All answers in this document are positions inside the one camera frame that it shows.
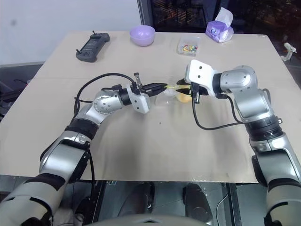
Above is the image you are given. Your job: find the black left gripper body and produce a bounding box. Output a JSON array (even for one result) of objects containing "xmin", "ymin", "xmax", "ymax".
[{"xmin": 130, "ymin": 73, "xmax": 154, "ymax": 96}]

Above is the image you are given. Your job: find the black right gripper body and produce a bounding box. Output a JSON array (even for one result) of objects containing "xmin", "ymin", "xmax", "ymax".
[{"xmin": 189, "ymin": 82, "xmax": 209, "ymax": 105}]

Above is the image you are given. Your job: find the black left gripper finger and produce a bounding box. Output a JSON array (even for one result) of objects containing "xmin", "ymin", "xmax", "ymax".
[
  {"xmin": 143, "ymin": 82, "xmax": 169, "ymax": 90},
  {"xmin": 146, "ymin": 89, "xmax": 166, "ymax": 97}
]

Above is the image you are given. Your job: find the round golden melon bread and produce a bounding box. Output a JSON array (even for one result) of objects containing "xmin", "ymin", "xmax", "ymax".
[{"xmin": 175, "ymin": 92, "xmax": 192, "ymax": 104}]

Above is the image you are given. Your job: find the clear yellow-zip plastic bag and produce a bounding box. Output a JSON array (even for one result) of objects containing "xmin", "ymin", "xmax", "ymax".
[{"xmin": 153, "ymin": 81, "xmax": 189, "ymax": 107}]

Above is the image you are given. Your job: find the clear box of coloured pins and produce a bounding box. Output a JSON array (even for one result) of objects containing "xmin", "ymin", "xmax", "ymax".
[{"xmin": 176, "ymin": 35, "xmax": 201, "ymax": 57}]

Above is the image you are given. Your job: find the purple plastic bowl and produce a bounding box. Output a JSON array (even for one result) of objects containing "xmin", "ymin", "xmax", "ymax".
[{"xmin": 129, "ymin": 25, "xmax": 156, "ymax": 47}]

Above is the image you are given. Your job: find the dark grey remote controller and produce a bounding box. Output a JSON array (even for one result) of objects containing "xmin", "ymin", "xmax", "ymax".
[{"xmin": 75, "ymin": 30, "xmax": 111, "ymax": 63}]

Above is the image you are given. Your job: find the purple tissue pack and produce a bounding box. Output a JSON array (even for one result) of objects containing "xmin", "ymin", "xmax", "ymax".
[{"xmin": 205, "ymin": 7, "xmax": 235, "ymax": 44}]

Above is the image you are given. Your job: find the dark rounded shape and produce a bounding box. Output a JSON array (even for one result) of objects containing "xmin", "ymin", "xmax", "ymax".
[
  {"xmin": 121, "ymin": 182, "xmax": 156, "ymax": 215},
  {"xmin": 182, "ymin": 183, "xmax": 212, "ymax": 222}
]

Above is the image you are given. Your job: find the black table leg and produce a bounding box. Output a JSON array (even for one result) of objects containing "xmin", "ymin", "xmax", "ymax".
[
  {"xmin": 224, "ymin": 182, "xmax": 242, "ymax": 226},
  {"xmin": 90, "ymin": 180, "xmax": 107, "ymax": 223}
]

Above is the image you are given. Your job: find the dark floor equipment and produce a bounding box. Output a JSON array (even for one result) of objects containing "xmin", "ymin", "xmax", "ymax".
[{"xmin": 0, "ymin": 79, "xmax": 30, "ymax": 105}]

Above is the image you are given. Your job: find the grey robot torso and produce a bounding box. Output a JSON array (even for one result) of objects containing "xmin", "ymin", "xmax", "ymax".
[{"xmin": 87, "ymin": 212, "xmax": 212, "ymax": 226}]

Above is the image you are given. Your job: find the black floor slipper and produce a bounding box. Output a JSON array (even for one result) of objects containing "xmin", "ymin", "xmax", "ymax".
[{"xmin": 75, "ymin": 197, "xmax": 93, "ymax": 219}]

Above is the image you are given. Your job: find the grey cloth bundle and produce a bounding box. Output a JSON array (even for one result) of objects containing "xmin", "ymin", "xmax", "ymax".
[{"xmin": 53, "ymin": 206, "xmax": 77, "ymax": 226}]

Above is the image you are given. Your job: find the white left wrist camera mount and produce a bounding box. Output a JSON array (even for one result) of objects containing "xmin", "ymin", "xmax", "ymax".
[{"xmin": 126, "ymin": 82, "xmax": 151, "ymax": 115}]

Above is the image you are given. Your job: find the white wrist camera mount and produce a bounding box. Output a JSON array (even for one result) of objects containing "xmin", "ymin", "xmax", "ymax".
[
  {"xmin": 184, "ymin": 59, "xmax": 218, "ymax": 98},
  {"xmin": 126, "ymin": 82, "xmax": 151, "ymax": 115}
]

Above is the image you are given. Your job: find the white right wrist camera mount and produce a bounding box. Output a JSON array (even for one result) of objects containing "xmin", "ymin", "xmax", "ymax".
[{"xmin": 184, "ymin": 59, "xmax": 218, "ymax": 98}]

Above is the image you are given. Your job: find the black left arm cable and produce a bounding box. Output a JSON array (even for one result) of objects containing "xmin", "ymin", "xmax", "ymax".
[{"xmin": 74, "ymin": 73, "xmax": 138, "ymax": 118}]

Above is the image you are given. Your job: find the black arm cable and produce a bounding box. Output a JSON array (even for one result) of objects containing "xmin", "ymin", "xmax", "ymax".
[
  {"xmin": 191, "ymin": 93, "xmax": 246, "ymax": 131},
  {"xmin": 74, "ymin": 73, "xmax": 138, "ymax": 118}
]

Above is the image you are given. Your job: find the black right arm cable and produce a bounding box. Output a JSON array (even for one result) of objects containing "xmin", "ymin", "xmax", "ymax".
[{"xmin": 191, "ymin": 93, "xmax": 246, "ymax": 131}]

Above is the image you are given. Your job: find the grey window frame post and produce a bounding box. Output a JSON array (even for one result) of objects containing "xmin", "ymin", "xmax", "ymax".
[{"xmin": 136, "ymin": 0, "xmax": 154, "ymax": 32}]

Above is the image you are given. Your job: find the white clamp bracket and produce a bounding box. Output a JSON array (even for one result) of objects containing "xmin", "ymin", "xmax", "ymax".
[{"xmin": 280, "ymin": 42, "xmax": 298, "ymax": 62}]

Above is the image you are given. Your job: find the white floor cable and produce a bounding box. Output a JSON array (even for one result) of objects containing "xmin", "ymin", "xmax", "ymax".
[{"xmin": 215, "ymin": 194, "xmax": 233, "ymax": 226}]

